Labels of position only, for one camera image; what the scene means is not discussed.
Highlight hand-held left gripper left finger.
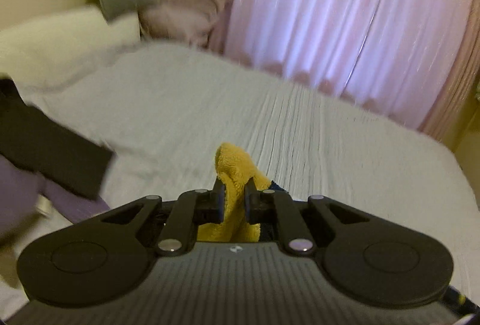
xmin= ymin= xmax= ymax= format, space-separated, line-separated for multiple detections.
xmin=99 ymin=179 xmax=226 ymax=256

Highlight navy printed pajama pants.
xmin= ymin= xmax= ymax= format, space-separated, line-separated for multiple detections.
xmin=197 ymin=142 xmax=290 ymax=244

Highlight purple garment with white cuff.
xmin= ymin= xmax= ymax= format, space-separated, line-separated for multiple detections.
xmin=0 ymin=156 xmax=111 ymax=237

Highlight long white pillow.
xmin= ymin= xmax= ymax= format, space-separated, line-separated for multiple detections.
xmin=0 ymin=6 xmax=142 ymax=90

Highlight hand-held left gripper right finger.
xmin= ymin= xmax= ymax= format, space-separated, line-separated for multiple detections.
xmin=244 ymin=179 xmax=370 ymax=255

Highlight pink crumpled blanket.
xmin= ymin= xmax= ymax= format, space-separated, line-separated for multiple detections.
xmin=140 ymin=0 xmax=234 ymax=49

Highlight dark brown garment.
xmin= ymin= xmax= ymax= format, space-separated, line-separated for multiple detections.
xmin=0 ymin=79 xmax=115 ymax=200

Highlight grey striped bedspread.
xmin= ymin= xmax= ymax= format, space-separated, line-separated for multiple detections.
xmin=0 ymin=42 xmax=480 ymax=314

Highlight pink sheer curtain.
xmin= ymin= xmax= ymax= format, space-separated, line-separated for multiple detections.
xmin=221 ymin=0 xmax=475 ymax=131

